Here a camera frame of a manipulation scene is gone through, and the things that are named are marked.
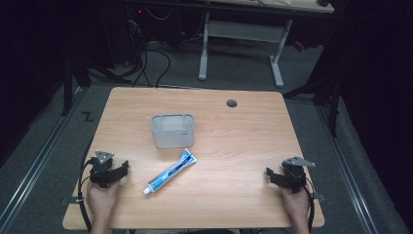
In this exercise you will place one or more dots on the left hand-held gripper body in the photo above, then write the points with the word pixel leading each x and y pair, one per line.
pixel 101 167

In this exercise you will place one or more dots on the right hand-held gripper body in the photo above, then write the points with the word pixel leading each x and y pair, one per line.
pixel 294 175

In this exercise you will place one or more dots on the blue and white toothpaste tube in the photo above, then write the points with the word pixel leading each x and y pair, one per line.
pixel 170 172

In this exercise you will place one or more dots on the translucent plastic container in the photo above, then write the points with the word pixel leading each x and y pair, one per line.
pixel 172 131

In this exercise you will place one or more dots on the person's left hand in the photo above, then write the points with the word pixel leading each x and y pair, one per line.
pixel 102 201

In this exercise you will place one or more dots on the person's right hand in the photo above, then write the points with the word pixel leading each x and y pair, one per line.
pixel 296 204

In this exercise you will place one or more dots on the black table grommet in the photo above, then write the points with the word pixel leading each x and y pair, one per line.
pixel 232 103

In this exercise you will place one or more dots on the black metal stand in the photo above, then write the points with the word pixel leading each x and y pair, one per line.
pixel 332 97

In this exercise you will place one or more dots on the small black floor bracket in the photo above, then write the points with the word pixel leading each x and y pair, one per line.
pixel 87 116

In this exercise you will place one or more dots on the metal floor rail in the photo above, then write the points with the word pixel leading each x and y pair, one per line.
pixel 347 169
pixel 39 162

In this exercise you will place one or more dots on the white desk frame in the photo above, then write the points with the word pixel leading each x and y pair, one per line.
pixel 242 31

